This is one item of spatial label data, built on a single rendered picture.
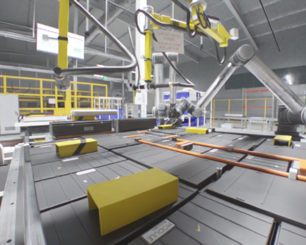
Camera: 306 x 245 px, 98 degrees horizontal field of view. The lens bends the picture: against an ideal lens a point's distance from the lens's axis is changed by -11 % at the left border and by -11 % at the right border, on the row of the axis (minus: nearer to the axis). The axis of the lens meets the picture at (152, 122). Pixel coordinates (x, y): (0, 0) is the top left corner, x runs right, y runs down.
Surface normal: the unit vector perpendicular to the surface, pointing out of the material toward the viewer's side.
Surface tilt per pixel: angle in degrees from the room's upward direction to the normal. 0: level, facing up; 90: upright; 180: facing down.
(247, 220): 0
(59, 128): 90
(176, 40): 90
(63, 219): 0
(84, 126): 90
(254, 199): 0
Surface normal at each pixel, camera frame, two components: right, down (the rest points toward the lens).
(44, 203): 0.00, -1.00
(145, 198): 0.60, 0.07
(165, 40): 0.29, 0.07
